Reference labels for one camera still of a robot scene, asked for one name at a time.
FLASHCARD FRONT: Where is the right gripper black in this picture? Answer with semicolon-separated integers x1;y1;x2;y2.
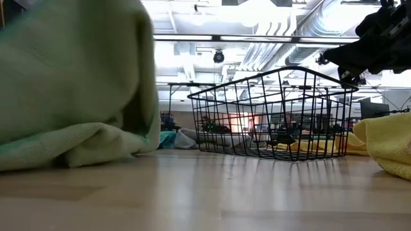
322;0;411;87

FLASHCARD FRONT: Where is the yellow microfiber towel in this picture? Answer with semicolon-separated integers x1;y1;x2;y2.
275;132;370;157
352;112;411;181

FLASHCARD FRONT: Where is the black wire basket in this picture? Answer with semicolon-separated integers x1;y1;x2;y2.
188;66;359;162

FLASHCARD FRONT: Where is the teal microfiber towel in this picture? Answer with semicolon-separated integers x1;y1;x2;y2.
158;130;178;150

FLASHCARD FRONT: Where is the green microfiber towel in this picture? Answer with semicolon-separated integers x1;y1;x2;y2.
0;0;161;173

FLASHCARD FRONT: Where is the grey microfiber towel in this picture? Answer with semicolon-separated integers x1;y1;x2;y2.
175;127;258;150

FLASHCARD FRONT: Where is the black hanging device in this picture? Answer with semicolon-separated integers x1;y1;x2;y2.
315;52;331;66

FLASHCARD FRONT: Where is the dark computer monitor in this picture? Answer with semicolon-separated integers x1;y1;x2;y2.
359;97;391;120

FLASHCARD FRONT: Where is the long ceiling light strip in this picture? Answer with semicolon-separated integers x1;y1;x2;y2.
152;33;361;45

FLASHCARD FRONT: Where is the black metal frame stand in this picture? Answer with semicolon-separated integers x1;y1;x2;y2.
166;81;219;129

